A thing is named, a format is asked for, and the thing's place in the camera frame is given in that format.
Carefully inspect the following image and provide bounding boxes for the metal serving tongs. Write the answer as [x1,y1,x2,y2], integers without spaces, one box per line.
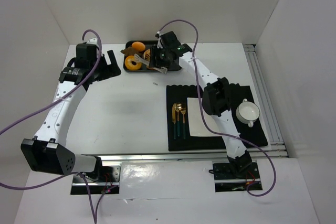
[134,54,167,74]

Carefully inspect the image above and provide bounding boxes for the orange ring donut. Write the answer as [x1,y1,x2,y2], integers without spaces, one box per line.
[124,56,142,71]

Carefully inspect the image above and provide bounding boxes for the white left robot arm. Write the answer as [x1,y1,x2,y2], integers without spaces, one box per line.
[20,38,121,177]

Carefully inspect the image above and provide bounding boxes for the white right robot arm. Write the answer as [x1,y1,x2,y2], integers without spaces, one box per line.
[150,31,252,174]

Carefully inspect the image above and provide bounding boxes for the brown chocolate bread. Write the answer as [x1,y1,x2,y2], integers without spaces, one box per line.
[120,47,140,57]

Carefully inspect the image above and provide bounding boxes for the black bread tray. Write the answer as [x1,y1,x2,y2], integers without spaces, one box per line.
[123,40,184,73]

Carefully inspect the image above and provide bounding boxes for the round orange bun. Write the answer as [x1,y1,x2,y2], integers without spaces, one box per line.
[131,41,146,52]

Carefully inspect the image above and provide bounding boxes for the white square plate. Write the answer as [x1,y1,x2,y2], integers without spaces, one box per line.
[187,98,218,137]

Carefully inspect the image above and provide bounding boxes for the white soup bowl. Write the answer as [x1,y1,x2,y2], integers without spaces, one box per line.
[236,99,260,127]

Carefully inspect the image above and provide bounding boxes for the glazed ring donut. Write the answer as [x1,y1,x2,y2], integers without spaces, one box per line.
[143,49,151,61]

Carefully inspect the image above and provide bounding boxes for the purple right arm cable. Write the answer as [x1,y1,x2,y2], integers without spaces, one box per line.
[157,19,277,197]

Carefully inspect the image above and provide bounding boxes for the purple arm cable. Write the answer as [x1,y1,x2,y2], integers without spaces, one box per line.
[0,29,111,224]
[157,19,277,197]

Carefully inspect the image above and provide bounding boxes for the gold knife green handle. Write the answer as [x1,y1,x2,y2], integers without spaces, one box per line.
[172,103,177,140]

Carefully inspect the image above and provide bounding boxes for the gold spoon green handle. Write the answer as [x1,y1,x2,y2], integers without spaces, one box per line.
[175,103,182,137]

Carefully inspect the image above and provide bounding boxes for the gold fork green handle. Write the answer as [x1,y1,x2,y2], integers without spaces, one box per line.
[181,103,186,139]

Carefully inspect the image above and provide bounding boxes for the aluminium table rail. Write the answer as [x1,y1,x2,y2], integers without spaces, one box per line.
[96,152,227,162]

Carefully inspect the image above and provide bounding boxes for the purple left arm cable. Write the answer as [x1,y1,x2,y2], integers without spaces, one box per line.
[0,29,111,224]

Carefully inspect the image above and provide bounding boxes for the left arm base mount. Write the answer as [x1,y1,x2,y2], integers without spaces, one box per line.
[70,164,121,195]

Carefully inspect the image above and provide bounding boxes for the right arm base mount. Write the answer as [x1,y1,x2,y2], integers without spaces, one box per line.
[209,162,263,192]

